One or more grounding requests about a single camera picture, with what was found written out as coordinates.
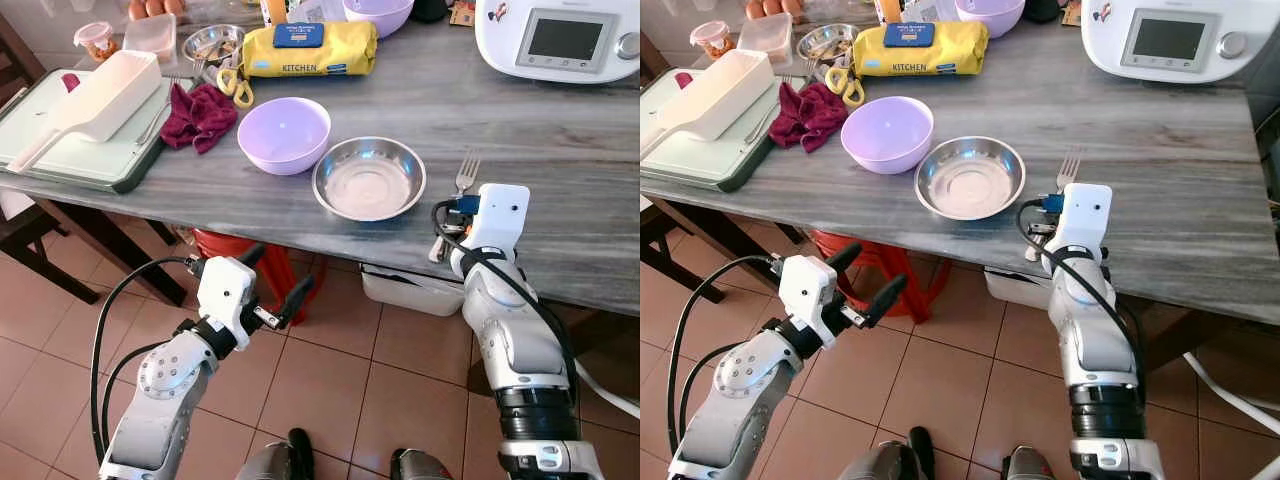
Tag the red plastic stool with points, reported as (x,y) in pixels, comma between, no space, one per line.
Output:
(880,255)
(280,255)

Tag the dark wooden chair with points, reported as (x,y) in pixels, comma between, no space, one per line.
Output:
(45,268)
(655,240)

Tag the small stainless steel bowl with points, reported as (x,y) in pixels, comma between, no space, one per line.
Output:
(820,42)
(205,45)

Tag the purple plastic bowl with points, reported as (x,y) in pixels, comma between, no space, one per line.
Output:
(378,15)
(990,15)
(283,135)
(887,135)

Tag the maroon cloth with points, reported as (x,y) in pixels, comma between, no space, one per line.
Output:
(200,115)
(810,115)

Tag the wide stainless steel bowl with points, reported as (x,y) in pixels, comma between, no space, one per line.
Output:
(970,180)
(368,180)

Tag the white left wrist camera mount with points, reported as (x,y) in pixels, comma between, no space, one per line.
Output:
(225,295)
(808,292)

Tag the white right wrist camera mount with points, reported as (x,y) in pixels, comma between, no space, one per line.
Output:
(500,215)
(1082,215)

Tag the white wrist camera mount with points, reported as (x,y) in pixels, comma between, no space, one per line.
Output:
(500,215)
(1082,215)
(225,295)
(808,292)

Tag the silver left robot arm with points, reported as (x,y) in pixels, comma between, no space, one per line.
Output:
(745,385)
(165,385)

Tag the white plastic bin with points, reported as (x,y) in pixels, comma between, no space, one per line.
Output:
(1015,290)
(410,295)

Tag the yellow kitchen towel package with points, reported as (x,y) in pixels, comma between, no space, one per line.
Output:
(950,48)
(340,50)

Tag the small jar with orange contents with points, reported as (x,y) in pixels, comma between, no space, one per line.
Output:
(97,45)
(712,42)

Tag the clear plastic container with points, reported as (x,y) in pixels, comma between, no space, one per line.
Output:
(150,38)
(765,38)

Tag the dark wooden grey-topped table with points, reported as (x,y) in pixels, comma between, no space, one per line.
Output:
(1150,130)
(520,120)

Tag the white plastic scoop container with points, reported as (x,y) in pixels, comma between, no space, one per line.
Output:
(110,95)
(720,95)

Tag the black round object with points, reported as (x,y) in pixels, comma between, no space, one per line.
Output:
(430,8)
(1042,8)

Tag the silver fork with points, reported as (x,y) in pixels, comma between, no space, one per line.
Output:
(1070,172)
(467,178)

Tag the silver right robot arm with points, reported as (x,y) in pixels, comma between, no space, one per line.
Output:
(515,340)
(1095,340)

